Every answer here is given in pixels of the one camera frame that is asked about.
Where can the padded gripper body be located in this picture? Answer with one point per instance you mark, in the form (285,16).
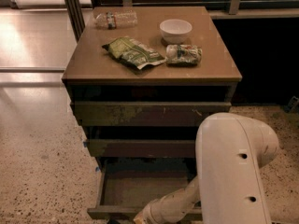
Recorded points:
(151,211)

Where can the drawer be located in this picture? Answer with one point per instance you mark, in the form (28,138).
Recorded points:
(145,114)
(141,148)
(128,184)

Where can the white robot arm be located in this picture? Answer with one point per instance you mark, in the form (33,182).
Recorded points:
(229,150)

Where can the brown wooden drawer cabinet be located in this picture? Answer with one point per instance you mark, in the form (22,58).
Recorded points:
(93,75)

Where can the green chip bag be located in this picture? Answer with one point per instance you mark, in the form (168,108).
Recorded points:
(129,51)

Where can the white ceramic bowl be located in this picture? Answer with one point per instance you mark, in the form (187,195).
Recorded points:
(175,31)

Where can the clear plastic water bottle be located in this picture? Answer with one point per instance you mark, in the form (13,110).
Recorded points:
(114,20)

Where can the dark vertical post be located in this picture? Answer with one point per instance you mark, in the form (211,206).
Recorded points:
(76,17)

